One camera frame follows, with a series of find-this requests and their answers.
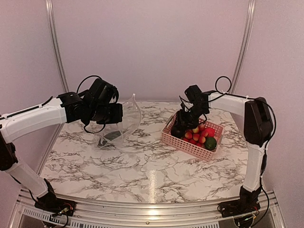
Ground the aluminium front table rail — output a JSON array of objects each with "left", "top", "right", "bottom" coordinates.
[{"left": 8, "top": 189, "right": 286, "bottom": 228}]

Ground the red strawberry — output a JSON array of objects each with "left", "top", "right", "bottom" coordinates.
[{"left": 204, "top": 127, "right": 216, "bottom": 137}]

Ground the dark purple eggplant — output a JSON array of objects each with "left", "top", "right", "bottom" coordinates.
[{"left": 171, "top": 125, "right": 185, "bottom": 138}]

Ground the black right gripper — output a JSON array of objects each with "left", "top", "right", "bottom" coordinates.
[{"left": 173, "top": 104, "right": 208, "bottom": 129}]

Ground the green cucumber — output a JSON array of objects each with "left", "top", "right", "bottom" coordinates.
[{"left": 98, "top": 130, "right": 123, "bottom": 148}]

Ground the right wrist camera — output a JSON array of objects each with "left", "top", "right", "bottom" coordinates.
[{"left": 179, "top": 96, "right": 190, "bottom": 112}]

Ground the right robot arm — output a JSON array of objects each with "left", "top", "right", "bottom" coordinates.
[{"left": 171, "top": 85, "right": 274, "bottom": 213}]

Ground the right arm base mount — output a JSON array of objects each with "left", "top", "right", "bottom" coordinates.
[{"left": 217, "top": 199, "right": 261, "bottom": 218}]

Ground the left aluminium corner post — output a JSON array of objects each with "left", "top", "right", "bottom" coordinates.
[{"left": 45, "top": 0, "right": 69, "bottom": 93}]

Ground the pink plastic basket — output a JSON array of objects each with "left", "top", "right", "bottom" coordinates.
[{"left": 161, "top": 114, "right": 224, "bottom": 162}]

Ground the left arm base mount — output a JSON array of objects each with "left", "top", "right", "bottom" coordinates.
[{"left": 34, "top": 198, "right": 76, "bottom": 216}]

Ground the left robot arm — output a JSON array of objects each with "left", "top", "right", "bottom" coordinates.
[{"left": 0, "top": 76, "right": 123, "bottom": 211}]

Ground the green avocado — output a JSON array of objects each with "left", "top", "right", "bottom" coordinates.
[{"left": 204, "top": 137, "right": 217, "bottom": 151}]

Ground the clear zip top bag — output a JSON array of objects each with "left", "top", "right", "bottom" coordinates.
[{"left": 100, "top": 93, "right": 142, "bottom": 148}]

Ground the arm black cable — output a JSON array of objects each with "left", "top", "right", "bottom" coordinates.
[
  {"left": 77, "top": 75, "right": 107, "bottom": 133},
  {"left": 179, "top": 76, "right": 277, "bottom": 214}
]

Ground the bunch of red lychees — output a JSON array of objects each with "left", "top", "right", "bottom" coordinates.
[{"left": 182, "top": 124, "right": 209, "bottom": 147}]

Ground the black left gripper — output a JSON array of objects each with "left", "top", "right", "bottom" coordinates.
[{"left": 88, "top": 103, "right": 123, "bottom": 124}]

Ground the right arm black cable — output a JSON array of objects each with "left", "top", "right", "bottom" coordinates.
[{"left": 179, "top": 76, "right": 277, "bottom": 214}]

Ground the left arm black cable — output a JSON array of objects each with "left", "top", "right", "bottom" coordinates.
[{"left": 77, "top": 75, "right": 107, "bottom": 133}]

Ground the right aluminium corner post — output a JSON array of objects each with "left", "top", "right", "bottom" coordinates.
[{"left": 231, "top": 0, "right": 256, "bottom": 94}]

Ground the aluminium corner post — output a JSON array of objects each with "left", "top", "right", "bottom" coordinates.
[
  {"left": 231, "top": 0, "right": 256, "bottom": 94},
  {"left": 45, "top": 0, "right": 69, "bottom": 93}
]

